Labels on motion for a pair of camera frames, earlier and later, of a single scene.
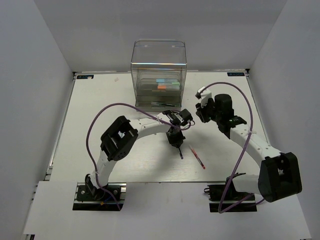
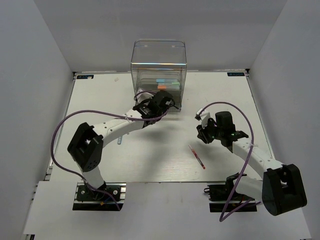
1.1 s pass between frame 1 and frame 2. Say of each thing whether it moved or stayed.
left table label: stayed
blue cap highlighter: stayed
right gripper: moved
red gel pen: stayed
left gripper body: moved
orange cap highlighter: stayed
